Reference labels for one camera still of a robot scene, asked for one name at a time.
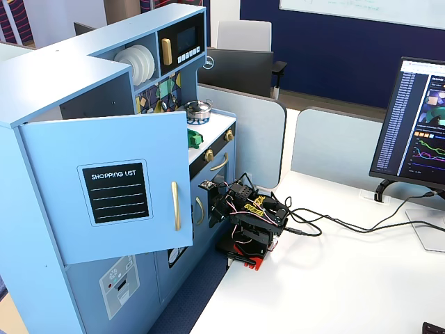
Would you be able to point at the black keyboard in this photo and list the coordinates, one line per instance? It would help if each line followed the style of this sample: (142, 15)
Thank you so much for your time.
(434, 328)

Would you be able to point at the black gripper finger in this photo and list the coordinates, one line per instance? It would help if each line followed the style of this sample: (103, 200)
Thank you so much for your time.
(222, 214)
(212, 222)

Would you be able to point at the black computer monitor lit screen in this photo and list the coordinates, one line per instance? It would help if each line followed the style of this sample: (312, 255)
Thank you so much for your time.
(410, 121)

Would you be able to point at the dark monitor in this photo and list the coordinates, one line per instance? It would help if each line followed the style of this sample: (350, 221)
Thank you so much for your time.
(83, 28)

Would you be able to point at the white office chair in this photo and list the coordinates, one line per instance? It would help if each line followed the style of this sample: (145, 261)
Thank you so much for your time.
(243, 35)

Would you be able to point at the silver monitor stand base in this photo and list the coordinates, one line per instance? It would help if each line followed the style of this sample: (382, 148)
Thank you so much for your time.
(426, 233)

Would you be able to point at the black Dell monitor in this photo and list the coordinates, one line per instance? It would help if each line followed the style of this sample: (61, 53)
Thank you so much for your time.
(240, 73)

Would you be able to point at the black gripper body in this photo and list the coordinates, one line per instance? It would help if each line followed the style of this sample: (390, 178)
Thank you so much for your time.
(218, 206)

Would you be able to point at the steel toy pot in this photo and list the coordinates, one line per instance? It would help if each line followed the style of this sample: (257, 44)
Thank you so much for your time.
(198, 109)

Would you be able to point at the white plate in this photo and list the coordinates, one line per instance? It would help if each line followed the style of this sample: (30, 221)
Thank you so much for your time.
(123, 57)
(152, 62)
(143, 66)

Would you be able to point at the blue toy kitchen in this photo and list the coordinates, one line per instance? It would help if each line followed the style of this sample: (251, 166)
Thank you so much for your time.
(69, 87)

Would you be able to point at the hanging steel toy utensil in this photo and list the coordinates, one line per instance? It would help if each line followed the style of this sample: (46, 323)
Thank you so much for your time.
(172, 99)
(150, 104)

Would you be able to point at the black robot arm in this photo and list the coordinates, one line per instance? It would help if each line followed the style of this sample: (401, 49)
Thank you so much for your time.
(257, 215)

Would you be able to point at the round green lid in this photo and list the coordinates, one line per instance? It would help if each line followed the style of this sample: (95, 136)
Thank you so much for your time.
(194, 139)

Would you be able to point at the grey desk divider panel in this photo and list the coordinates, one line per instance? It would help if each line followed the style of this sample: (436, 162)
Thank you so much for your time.
(333, 142)
(257, 139)

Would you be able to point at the whiteboard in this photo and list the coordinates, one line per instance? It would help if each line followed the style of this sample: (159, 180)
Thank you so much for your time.
(365, 8)

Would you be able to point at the blue shopping list cabinet door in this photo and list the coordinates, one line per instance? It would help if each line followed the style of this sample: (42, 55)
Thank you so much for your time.
(52, 208)

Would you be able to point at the red black table clamp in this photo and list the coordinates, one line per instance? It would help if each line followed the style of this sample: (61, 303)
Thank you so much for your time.
(248, 257)

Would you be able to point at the gold stove knob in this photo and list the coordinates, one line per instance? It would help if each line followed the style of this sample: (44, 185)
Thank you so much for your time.
(209, 155)
(229, 135)

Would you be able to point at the small wrist camera board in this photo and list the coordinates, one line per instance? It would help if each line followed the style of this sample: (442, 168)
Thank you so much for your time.
(207, 184)

